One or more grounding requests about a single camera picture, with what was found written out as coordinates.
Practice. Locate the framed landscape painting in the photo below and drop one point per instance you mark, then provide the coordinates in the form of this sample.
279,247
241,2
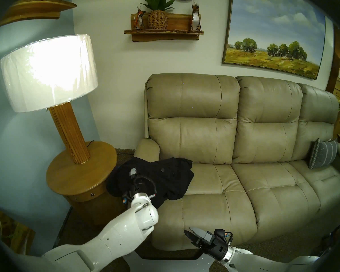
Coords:
272,30

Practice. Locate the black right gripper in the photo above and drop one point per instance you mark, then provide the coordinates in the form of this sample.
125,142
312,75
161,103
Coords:
218,246

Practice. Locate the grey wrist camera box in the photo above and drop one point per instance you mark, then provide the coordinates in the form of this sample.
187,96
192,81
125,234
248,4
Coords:
209,237

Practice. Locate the green plant in woven pot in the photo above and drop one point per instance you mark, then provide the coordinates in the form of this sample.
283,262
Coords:
157,20

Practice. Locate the table lamp with white shade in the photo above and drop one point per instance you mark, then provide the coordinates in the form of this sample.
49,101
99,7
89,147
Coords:
48,73

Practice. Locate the orange fox figurine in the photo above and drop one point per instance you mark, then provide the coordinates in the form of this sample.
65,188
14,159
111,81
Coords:
138,22

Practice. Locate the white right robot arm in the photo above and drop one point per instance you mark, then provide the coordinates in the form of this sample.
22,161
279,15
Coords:
252,264

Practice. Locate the live-edge wooden wall shelf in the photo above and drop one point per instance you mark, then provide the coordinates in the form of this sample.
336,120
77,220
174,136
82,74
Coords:
178,22

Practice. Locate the pale grey robot torso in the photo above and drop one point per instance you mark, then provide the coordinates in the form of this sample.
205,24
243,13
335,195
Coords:
170,264

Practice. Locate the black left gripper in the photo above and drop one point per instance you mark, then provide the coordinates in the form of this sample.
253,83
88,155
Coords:
141,186

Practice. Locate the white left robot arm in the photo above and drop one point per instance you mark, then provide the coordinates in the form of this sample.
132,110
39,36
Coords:
116,237

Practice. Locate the round wooden side table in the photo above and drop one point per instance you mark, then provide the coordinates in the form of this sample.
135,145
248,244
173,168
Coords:
79,175

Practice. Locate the beige leather three-seat sofa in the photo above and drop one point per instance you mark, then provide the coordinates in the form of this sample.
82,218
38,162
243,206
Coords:
266,186

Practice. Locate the wooden corner shelf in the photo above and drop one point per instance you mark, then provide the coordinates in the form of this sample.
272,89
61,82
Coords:
39,9

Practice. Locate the tall white fox figurine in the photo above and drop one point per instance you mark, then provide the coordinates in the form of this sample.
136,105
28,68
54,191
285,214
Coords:
196,20

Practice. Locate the grey striped throw pillow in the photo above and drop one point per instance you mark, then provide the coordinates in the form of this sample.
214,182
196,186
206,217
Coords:
323,153

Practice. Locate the black jacket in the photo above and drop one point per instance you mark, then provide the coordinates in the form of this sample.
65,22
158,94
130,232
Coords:
172,178

